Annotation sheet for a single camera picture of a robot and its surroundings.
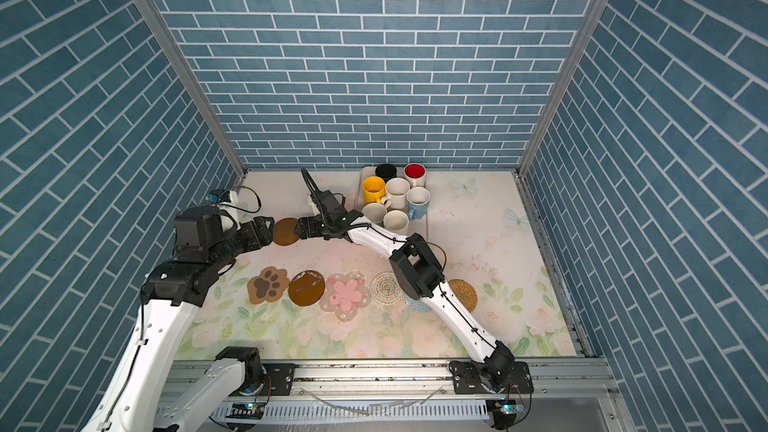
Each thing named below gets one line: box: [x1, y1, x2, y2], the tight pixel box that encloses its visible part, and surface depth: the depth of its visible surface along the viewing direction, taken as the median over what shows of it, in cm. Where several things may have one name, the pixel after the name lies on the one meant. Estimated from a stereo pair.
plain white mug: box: [383, 210, 410, 235], surface depth 98 cm
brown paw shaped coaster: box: [247, 266, 290, 305], surface depth 91 cm
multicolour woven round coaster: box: [370, 271, 404, 306], surface depth 90 cm
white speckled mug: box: [381, 177, 411, 209], surface depth 106 cm
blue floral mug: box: [406, 186, 431, 221], surface depth 101 cm
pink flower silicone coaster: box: [320, 270, 370, 323], surface depth 90 cm
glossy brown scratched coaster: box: [288, 270, 325, 307], surface depth 91 cm
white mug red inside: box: [404, 162, 427, 189], surface depth 113 cm
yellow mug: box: [362, 176, 387, 204], surface depth 105 cm
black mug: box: [375, 163, 397, 184], surface depth 110 cm
